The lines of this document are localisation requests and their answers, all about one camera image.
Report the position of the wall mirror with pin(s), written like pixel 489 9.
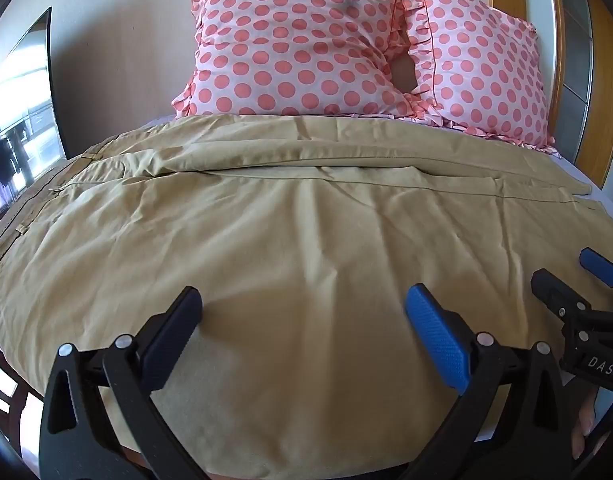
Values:
pixel 24 110

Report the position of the large pink polka dot pillow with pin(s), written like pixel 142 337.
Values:
pixel 291 45

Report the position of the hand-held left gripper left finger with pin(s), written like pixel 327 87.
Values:
pixel 170 342

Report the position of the khaki pants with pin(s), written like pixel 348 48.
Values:
pixel 296 240

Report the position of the person's right hand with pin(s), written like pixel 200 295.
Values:
pixel 584 427

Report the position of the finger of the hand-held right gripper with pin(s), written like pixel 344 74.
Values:
pixel 597 264
pixel 553 287

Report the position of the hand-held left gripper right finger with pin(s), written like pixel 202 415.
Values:
pixel 439 341

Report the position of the wooden wardrobe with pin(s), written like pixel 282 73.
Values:
pixel 593 60

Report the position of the small pink polka dot pillow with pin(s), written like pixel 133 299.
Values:
pixel 486 65

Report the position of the dark wooden furniture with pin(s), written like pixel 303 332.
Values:
pixel 9 395

